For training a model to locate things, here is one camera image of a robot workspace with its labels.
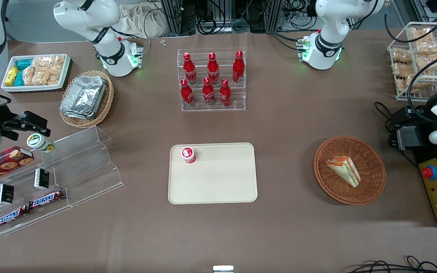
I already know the aluminium foil tray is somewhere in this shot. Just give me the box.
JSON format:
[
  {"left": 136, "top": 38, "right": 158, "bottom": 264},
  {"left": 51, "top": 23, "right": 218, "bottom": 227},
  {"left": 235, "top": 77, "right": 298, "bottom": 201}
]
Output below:
[
  {"left": 61, "top": 75, "right": 107, "bottom": 114},
  {"left": 60, "top": 108, "right": 99, "bottom": 120}
]

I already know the round brown wicker basket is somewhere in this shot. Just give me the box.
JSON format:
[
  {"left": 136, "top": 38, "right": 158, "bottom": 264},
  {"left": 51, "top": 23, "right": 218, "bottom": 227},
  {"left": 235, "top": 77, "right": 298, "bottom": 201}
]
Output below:
[{"left": 313, "top": 136, "right": 387, "bottom": 206}]

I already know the oval tan wicker basket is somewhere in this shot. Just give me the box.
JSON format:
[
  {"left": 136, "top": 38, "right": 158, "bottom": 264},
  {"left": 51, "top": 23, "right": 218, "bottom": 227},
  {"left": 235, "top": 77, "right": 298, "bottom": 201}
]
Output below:
[{"left": 59, "top": 70, "right": 115, "bottom": 129}]

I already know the wrapped triangle sandwich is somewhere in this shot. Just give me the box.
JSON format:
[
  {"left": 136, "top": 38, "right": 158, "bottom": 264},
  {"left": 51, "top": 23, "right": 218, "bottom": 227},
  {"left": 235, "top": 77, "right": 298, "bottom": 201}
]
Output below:
[{"left": 325, "top": 155, "right": 362, "bottom": 188}]

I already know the cream plastic serving tray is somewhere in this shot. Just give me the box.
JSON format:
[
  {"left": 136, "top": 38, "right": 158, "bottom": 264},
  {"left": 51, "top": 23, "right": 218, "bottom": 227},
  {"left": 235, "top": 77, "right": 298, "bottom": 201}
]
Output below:
[{"left": 168, "top": 143, "right": 258, "bottom": 205}]

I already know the grey metal box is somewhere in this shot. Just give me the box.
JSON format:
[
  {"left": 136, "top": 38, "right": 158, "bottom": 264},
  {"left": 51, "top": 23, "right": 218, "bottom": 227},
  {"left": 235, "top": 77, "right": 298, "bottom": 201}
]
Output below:
[{"left": 396, "top": 126, "right": 430, "bottom": 151}]

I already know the green lidded sunflower jar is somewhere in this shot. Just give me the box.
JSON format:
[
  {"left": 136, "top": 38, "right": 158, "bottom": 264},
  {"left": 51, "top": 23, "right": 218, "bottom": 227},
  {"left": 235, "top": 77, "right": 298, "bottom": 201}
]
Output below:
[{"left": 27, "top": 133, "right": 56, "bottom": 154}]

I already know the red plaid cookie box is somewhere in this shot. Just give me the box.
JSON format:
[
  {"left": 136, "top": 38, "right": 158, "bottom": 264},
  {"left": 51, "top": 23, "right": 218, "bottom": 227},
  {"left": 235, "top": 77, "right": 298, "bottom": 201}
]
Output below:
[{"left": 0, "top": 146, "right": 35, "bottom": 189}]

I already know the white rectangular plastic bin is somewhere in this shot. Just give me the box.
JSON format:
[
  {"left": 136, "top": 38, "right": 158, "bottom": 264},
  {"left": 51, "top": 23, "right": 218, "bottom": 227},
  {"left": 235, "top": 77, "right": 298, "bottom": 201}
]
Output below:
[{"left": 1, "top": 54, "right": 71, "bottom": 93}]

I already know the clear rice cracker bag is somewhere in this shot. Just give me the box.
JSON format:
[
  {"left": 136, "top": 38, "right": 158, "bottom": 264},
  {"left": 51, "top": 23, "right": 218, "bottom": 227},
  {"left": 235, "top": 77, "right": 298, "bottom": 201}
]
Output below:
[
  {"left": 409, "top": 27, "right": 434, "bottom": 42},
  {"left": 414, "top": 40, "right": 437, "bottom": 56},
  {"left": 392, "top": 63, "right": 416, "bottom": 79},
  {"left": 49, "top": 55, "right": 66, "bottom": 85},
  {"left": 392, "top": 48, "right": 413, "bottom": 64},
  {"left": 33, "top": 56, "right": 53, "bottom": 69},
  {"left": 23, "top": 67, "right": 50, "bottom": 86},
  {"left": 418, "top": 55, "right": 437, "bottom": 76}
]

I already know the yellow snack packet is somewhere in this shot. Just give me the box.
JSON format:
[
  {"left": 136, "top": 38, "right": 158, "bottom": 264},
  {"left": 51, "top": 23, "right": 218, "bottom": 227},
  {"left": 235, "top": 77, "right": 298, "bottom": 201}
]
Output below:
[{"left": 5, "top": 66, "right": 19, "bottom": 86}]

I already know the small black chocolate box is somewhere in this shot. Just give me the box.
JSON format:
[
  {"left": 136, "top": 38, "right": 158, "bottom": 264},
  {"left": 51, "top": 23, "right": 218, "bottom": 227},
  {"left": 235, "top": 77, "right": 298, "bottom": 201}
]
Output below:
[
  {"left": 0, "top": 183, "right": 15, "bottom": 206},
  {"left": 33, "top": 168, "right": 50, "bottom": 190}
]

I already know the clear acrylic stepped shelf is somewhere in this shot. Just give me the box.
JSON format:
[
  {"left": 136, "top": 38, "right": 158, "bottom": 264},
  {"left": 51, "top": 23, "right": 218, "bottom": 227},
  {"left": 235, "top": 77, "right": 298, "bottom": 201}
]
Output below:
[
  {"left": 0, "top": 151, "right": 73, "bottom": 236},
  {"left": 41, "top": 126, "right": 125, "bottom": 207}
]

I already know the Snickers chocolate bar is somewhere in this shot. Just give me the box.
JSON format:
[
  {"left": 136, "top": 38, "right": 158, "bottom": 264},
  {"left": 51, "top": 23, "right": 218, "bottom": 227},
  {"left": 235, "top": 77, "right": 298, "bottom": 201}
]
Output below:
[
  {"left": 0, "top": 205, "right": 30, "bottom": 229},
  {"left": 28, "top": 189, "right": 66, "bottom": 210}
]

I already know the cream cloth bag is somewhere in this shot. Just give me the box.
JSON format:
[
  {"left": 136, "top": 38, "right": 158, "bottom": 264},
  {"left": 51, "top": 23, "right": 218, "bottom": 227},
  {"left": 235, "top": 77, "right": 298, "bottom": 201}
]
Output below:
[{"left": 119, "top": 1, "right": 170, "bottom": 38}]

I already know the red cola bottle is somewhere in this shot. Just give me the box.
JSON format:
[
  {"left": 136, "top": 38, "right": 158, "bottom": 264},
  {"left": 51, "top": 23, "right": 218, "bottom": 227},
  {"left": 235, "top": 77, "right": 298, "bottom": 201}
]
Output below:
[
  {"left": 232, "top": 50, "right": 245, "bottom": 84},
  {"left": 202, "top": 77, "right": 216, "bottom": 106},
  {"left": 183, "top": 52, "right": 198, "bottom": 85},
  {"left": 219, "top": 78, "right": 232, "bottom": 107},
  {"left": 180, "top": 78, "right": 195, "bottom": 107},
  {"left": 207, "top": 52, "right": 220, "bottom": 85}
]

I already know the red lidded small jar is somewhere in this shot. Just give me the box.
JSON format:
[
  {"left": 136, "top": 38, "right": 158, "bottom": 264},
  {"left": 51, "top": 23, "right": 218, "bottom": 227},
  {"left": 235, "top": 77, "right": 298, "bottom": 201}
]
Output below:
[{"left": 181, "top": 146, "right": 197, "bottom": 164}]

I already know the clear acrylic bottle rack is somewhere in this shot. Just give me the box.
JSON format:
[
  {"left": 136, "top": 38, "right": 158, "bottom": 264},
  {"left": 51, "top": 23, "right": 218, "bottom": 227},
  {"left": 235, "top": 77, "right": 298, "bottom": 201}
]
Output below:
[{"left": 177, "top": 47, "right": 247, "bottom": 112}]

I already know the black looped table cable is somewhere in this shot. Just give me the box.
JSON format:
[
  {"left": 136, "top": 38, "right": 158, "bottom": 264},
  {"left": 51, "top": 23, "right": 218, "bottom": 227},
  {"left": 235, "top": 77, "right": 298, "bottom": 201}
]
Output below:
[{"left": 373, "top": 101, "right": 398, "bottom": 149}]

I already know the white wire rack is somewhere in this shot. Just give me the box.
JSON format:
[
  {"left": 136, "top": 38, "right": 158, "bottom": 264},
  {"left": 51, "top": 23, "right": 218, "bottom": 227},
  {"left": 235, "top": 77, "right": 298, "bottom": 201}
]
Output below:
[{"left": 387, "top": 22, "right": 437, "bottom": 102}]

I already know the black hanging cable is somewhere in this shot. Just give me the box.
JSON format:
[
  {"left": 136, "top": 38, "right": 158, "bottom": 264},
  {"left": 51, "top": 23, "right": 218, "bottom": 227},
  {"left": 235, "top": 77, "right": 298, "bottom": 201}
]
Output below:
[{"left": 407, "top": 49, "right": 437, "bottom": 114}]

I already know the grey arm base cable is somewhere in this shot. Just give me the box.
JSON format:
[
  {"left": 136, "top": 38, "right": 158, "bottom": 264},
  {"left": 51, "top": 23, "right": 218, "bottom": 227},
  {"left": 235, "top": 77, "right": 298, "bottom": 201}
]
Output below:
[{"left": 110, "top": 26, "right": 151, "bottom": 57}]

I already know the black arm base cable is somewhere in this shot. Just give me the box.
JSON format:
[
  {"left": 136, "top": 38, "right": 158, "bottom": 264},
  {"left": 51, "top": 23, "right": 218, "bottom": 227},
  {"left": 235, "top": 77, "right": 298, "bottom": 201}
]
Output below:
[{"left": 267, "top": 32, "right": 307, "bottom": 52}]

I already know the black cable bundle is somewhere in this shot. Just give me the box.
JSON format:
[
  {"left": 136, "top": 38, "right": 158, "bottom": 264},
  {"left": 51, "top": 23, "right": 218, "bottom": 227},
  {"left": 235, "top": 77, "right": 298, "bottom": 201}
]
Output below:
[{"left": 344, "top": 256, "right": 437, "bottom": 273}]

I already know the aluminium profile frame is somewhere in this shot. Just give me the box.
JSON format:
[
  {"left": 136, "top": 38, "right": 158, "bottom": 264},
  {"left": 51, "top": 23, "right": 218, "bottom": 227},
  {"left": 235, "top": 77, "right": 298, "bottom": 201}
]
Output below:
[{"left": 159, "top": 0, "right": 197, "bottom": 37}]

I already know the black cable coil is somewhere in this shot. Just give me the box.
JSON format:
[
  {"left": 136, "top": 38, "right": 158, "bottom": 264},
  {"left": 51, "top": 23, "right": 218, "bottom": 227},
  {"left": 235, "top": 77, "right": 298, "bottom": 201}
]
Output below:
[{"left": 196, "top": 15, "right": 249, "bottom": 35}]

